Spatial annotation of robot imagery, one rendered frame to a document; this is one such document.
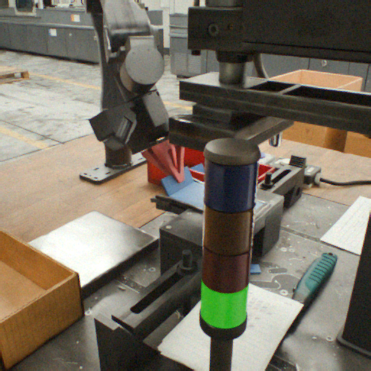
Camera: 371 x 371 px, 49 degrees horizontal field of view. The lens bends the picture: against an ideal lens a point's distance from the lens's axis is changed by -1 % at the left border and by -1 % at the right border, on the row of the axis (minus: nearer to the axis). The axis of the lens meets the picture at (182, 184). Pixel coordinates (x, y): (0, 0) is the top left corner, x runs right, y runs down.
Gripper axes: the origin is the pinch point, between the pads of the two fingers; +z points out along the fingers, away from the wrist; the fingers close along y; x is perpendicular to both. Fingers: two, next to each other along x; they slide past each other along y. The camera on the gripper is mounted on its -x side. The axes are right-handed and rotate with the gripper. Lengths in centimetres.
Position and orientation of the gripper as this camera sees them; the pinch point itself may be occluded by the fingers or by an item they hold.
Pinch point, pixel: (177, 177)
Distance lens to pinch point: 69.4
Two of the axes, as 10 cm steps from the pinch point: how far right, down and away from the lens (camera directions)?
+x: 6.0, -3.5, 7.2
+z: 4.0, 9.1, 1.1
